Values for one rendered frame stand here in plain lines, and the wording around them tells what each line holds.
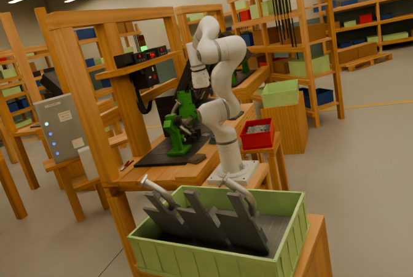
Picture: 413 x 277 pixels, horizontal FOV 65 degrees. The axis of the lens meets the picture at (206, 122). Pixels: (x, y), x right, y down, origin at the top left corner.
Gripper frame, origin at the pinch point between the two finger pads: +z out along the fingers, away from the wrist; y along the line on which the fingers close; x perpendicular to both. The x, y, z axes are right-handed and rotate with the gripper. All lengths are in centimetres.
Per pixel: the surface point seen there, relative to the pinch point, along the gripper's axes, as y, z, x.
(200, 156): -10.1, 37.1, -4.8
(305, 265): 57, 51, -77
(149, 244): 2, 36, -89
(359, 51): 118, 99, 723
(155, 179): -33, 42, -24
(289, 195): 51, 35, -55
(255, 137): 17, 42, 32
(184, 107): -35, 15, 37
